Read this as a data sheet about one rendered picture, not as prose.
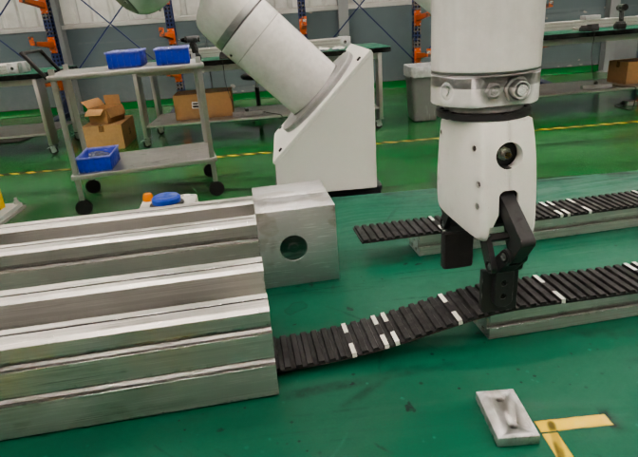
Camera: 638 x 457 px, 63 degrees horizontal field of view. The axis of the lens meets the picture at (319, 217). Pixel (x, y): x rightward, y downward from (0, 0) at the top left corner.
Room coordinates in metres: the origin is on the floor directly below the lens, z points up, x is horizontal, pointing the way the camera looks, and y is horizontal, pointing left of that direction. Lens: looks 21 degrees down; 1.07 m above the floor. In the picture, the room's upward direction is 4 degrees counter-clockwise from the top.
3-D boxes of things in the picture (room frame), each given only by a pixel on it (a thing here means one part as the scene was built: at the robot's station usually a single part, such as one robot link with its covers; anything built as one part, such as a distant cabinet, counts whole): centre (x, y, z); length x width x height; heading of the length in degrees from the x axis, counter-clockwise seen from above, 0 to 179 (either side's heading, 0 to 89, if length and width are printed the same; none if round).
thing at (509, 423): (0.31, -0.13, 0.78); 0.05 x 0.03 x 0.01; 0
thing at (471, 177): (0.43, -0.14, 0.95); 0.10 x 0.07 x 0.11; 8
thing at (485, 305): (0.38, -0.15, 0.86); 0.03 x 0.03 x 0.07; 8
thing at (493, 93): (0.43, -0.14, 1.01); 0.09 x 0.08 x 0.03; 8
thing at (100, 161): (3.50, 1.19, 0.50); 1.03 x 0.55 x 1.01; 105
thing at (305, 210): (0.61, 0.03, 0.83); 0.12 x 0.09 x 0.10; 8
